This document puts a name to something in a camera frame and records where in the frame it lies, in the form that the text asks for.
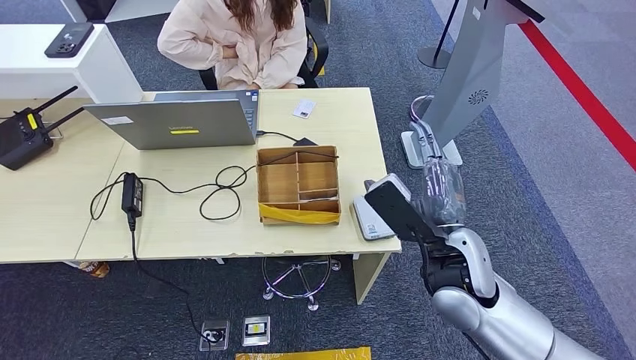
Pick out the orange snack bag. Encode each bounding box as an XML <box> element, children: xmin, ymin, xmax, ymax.
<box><xmin>64</xmin><ymin>260</ymin><xmax>110</xmax><ymax>279</ymax></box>

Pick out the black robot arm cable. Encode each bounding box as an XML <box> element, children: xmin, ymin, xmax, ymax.
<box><xmin>460</xmin><ymin>331</ymin><xmax>487</xmax><ymax>360</ymax></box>

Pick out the white desk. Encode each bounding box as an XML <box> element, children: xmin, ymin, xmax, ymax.
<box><xmin>60</xmin><ymin>0</ymin><xmax>180</xmax><ymax>23</ymax></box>

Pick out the open floor socket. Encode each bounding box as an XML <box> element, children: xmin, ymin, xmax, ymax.
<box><xmin>198</xmin><ymin>319</ymin><xmax>231</xmax><ymax>353</ymax></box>

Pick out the black hub cable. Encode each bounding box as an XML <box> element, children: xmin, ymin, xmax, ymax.
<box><xmin>256</xmin><ymin>130</ymin><xmax>300</xmax><ymax>143</ymax></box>

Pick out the black remote with antennas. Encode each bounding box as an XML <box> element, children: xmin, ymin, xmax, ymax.
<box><xmin>0</xmin><ymin>85</ymin><xmax>86</xmax><ymax>172</ymax></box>

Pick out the divided cardboard box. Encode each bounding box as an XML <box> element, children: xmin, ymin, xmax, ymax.
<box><xmin>256</xmin><ymin>145</ymin><xmax>342</xmax><ymax>227</ymax></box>

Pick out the yellow packet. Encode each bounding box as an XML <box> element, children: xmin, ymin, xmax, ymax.
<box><xmin>234</xmin><ymin>346</ymin><xmax>373</xmax><ymax>360</ymax></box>

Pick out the white ID card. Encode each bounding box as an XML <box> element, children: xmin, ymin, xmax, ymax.
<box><xmin>292</xmin><ymin>98</ymin><xmax>318</xmax><ymax>120</ymax></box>

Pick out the black mains cable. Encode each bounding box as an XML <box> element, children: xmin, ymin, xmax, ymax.
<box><xmin>127</xmin><ymin>217</ymin><xmax>224</xmax><ymax>344</ymax></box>

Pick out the floor socket yellow label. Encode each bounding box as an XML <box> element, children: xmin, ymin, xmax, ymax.
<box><xmin>241</xmin><ymin>315</ymin><xmax>272</xmax><ymax>348</ymax></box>

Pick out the white card reader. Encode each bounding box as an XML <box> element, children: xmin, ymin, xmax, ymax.
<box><xmin>352</xmin><ymin>193</ymin><xmax>398</xmax><ymax>242</ymax></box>

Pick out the grey kiosk stand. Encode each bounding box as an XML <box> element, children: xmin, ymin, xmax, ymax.
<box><xmin>400</xmin><ymin>0</ymin><xmax>546</xmax><ymax>170</ymax></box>

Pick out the person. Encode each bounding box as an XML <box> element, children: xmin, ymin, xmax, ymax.
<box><xmin>157</xmin><ymin>0</ymin><xmax>309</xmax><ymax>91</ymax></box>

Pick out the black office chair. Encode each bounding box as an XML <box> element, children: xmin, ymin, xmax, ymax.
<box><xmin>198</xmin><ymin>14</ymin><xmax>330</xmax><ymax>91</ymax></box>

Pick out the black smartphone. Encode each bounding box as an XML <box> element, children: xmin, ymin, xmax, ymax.
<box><xmin>43</xmin><ymin>22</ymin><xmax>95</xmax><ymax>59</ymax></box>

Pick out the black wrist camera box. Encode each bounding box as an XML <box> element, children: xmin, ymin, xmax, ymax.
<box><xmin>363</xmin><ymin>172</ymin><xmax>449</xmax><ymax>245</ymax></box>

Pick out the black adapter output cable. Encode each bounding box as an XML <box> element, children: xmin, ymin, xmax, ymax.
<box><xmin>89</xmin><ymin>148</ymin><xmax>341</xmax><ymax>223</ymax></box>

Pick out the black stanchion post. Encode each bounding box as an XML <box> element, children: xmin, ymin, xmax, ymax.
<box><xmin>416</xmin><ymin>0</ymin><xmax>461</xmax><ymax>70</ymax></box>

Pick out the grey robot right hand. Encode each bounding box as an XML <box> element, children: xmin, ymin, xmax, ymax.
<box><xmin>409</xmin><ymin>118</ymin><xmax>468</xmax><ymax>230</ymax></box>

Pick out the white cabinet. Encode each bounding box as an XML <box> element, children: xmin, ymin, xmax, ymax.
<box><xmin>0</xmin><ymin>23</ymin><xmax>144</xmax><ymax>104</ymax></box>

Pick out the chrome stool base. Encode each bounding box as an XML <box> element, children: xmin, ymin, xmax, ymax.
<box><xmin>260</xmin><ymin>256</ymin><xmax>343</xmax><ymax>313</ymax></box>

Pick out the grey laptop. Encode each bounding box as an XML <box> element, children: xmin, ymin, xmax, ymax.
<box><xmin>82</xmin><ymin>89</ymin><xmax>260</xmax><ymax>151</ymax></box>

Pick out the chrome stanchion base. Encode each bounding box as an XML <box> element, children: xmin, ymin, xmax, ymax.
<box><xmin>409</xmin><ymin>94</ymin><xmax>435</xmax><ymax>123</ymax></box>

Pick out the black power adapter brick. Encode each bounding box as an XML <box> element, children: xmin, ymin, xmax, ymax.
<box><xmin>121</xmin><ymin>172</ymin><xmax>145</xmax><ymax>220</ymax></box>

